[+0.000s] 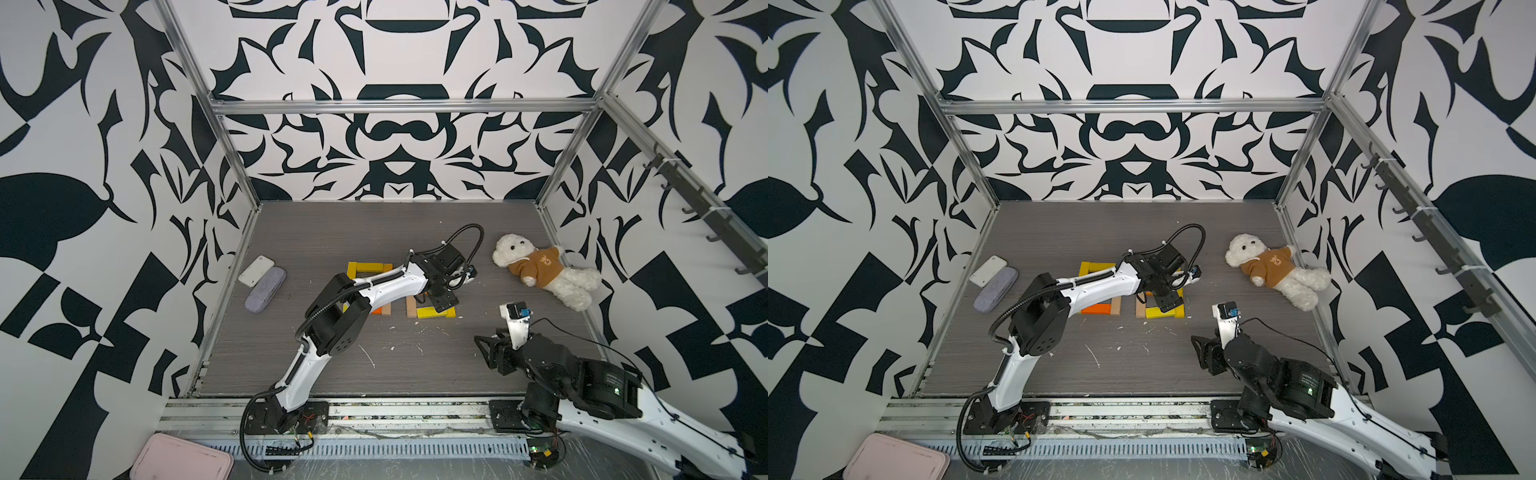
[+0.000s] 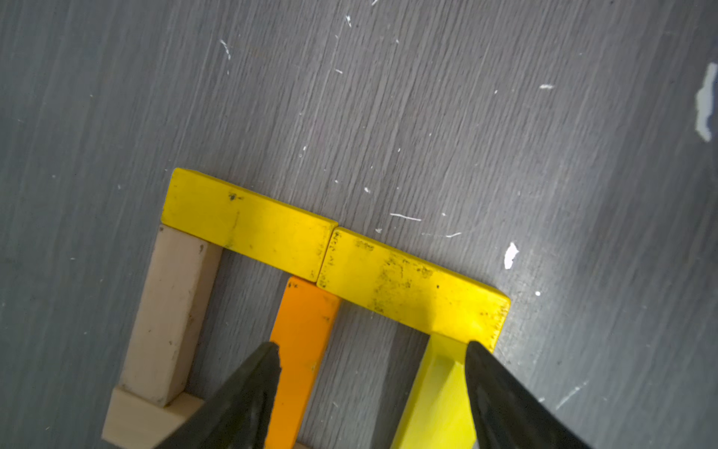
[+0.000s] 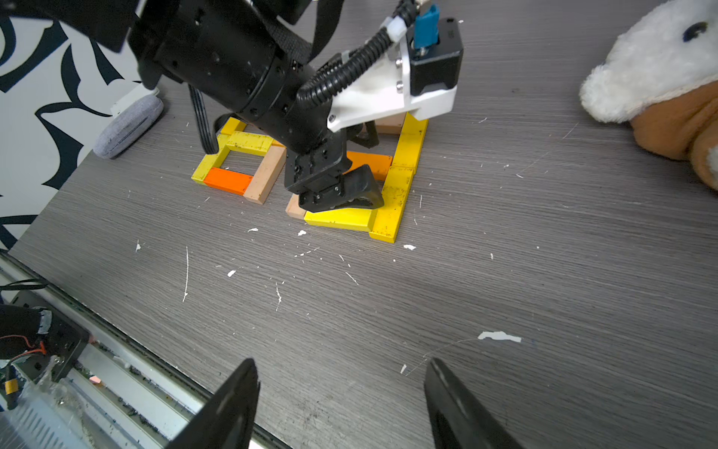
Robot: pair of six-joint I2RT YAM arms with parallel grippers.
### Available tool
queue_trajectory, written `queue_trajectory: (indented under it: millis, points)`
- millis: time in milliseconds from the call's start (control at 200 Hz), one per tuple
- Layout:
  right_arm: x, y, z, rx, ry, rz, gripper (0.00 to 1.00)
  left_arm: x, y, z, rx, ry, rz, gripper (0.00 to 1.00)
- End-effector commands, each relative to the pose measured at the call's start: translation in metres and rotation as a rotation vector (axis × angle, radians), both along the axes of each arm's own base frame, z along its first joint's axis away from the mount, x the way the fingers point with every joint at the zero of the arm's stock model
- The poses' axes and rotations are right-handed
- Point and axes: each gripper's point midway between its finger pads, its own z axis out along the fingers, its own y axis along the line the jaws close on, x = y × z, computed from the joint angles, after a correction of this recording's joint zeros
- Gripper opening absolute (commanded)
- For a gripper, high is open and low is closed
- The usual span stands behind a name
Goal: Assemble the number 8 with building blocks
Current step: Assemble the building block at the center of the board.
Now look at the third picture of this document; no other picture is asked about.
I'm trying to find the natural wood block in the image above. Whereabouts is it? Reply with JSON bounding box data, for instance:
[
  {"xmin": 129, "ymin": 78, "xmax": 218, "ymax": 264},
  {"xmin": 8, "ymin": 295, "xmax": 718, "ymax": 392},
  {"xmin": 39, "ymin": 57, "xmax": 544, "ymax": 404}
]
[
  {"xmin": 244, "ymin": 145, "xmax": 286, "ymax": 205},
  {"xmin": 285, "ymin": 195, "xmax": 307, "ymax": 221},
  {"xmin": 374, "ymin": 113, "xmax": 406, "ymax": 136}
]

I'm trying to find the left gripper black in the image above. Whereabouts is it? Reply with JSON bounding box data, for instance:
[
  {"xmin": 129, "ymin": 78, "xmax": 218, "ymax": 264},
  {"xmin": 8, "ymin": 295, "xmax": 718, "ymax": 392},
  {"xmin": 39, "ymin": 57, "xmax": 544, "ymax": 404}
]
[{"xmin": 285, "ymin": 112, "xmax": 384, "ymax": 213}]

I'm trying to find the red orange block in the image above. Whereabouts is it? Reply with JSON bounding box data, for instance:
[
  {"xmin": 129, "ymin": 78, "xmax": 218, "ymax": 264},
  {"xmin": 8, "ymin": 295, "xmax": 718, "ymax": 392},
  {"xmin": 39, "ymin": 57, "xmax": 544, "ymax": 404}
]
[{"xmin": 204, "ymin": 168, "xmax": 252, "ymax": 196}]

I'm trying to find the yellow block long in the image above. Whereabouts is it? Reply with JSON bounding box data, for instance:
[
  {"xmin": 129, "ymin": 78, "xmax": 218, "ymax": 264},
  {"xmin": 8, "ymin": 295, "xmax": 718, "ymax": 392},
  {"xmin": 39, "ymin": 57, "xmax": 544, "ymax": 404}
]
[{"xmin": 369, "ymin": 167, "xmax": 414, "ymax": 243}]

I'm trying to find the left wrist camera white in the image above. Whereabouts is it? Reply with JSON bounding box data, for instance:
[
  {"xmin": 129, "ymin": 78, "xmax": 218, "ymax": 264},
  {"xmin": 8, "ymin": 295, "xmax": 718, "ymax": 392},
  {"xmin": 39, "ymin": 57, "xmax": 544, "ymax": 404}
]
[{"xmin": 327, "ymin": 1, "xmax": 464, "ymax": 132}]

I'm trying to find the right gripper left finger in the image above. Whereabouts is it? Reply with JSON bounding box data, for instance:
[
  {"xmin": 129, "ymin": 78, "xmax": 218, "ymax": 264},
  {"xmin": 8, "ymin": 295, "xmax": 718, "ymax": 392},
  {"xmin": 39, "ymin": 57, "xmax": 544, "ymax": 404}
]
[{"xmin": 166, "ymin": 358, "xmax": 260, "ymax": 449}]

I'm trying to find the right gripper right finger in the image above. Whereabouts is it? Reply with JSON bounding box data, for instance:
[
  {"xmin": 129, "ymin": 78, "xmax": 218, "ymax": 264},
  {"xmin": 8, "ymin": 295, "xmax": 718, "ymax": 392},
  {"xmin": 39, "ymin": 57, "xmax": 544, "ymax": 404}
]
[{"xmin": 424, "ymin": 358, "xmax": 523, "ymax": 449}]

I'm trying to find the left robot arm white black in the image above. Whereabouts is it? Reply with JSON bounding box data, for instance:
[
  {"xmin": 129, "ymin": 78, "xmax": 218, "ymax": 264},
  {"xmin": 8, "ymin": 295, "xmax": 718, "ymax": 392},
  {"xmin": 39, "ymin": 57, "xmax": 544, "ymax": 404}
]
[{"xmin": 1, "ymin": 1, "xmax": 419, "ymax": 213}]

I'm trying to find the yellow block short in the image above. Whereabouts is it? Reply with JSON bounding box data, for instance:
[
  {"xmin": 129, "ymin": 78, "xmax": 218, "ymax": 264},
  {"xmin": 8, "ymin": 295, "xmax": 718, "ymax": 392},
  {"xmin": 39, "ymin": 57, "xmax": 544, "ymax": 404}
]
[{"xmin": 392, "ymin": 113, "xmax": 429, "ymax": 171}]

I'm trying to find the aluminium front rail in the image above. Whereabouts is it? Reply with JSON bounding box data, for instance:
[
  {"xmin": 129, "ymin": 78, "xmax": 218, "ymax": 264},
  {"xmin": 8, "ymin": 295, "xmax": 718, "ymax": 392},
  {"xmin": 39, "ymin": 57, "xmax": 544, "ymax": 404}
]
[{"xmin": 1, "ymin": 252, "xmax": 282, "ymax": 448}]

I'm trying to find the white teddy bear brown shirt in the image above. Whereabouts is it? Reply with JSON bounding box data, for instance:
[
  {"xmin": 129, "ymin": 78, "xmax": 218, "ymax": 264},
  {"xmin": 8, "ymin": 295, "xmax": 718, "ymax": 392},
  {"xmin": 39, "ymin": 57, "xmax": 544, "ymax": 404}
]
[{"xmin": 579, "ymin": 1, "xmax": 717, "ymax": 189}]

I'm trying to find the purple grey pouch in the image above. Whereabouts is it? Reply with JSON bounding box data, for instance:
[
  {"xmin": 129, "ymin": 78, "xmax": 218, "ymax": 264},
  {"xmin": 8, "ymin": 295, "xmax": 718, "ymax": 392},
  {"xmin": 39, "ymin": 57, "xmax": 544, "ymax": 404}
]
[{"xmin": 93, "ymin": 95, "xmax": 164, "ymax": 159}]

